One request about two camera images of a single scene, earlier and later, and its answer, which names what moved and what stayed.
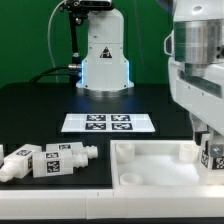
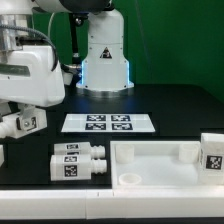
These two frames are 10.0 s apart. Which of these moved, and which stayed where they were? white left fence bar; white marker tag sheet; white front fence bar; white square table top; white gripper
Moved: white gripper
Stayed: white marker tag sheet; white square table top; white front fence bar; white left fence bar
